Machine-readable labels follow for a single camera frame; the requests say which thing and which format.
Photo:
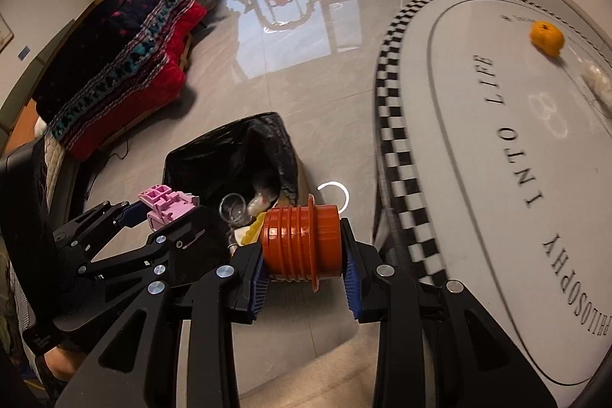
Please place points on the wall picture frame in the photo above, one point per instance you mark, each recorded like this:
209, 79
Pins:
5, 33

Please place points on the orange tangerine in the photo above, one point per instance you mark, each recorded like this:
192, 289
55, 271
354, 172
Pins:
546, 36

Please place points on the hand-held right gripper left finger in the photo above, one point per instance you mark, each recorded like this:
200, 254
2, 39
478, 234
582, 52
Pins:
260, 281

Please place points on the orange ribbed plastic cup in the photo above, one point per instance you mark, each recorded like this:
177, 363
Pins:
301, 240

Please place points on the round table with checkered rim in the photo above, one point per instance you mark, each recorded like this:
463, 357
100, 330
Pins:
478, 78

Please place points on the clear plastic cup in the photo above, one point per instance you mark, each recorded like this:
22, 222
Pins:
233, 208

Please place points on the beige quilted sofa cover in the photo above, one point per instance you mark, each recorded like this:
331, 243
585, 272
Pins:
57, 159

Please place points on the wall switch plate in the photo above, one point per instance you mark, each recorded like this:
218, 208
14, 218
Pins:
24, 53

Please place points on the trash bin with black bag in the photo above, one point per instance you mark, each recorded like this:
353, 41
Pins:
215, 159

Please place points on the wooden frame sofa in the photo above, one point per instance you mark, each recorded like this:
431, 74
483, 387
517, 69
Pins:
24, 131

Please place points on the pink toy block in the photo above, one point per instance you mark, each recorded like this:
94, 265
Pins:
165, 205

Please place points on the person's left forearm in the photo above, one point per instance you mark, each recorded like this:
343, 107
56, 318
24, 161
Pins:
67, 365

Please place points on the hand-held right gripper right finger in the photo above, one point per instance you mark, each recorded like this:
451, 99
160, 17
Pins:
352, 288

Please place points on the dark red patterned blanket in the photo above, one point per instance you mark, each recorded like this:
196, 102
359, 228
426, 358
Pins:
119, 54

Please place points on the clear plastic bag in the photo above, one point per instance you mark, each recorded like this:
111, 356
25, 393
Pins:
264, 198

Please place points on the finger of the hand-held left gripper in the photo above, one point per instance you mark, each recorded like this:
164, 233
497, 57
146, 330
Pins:
136, 213
191, 236

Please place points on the yellow fruit peel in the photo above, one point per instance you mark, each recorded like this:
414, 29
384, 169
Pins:
252, 232

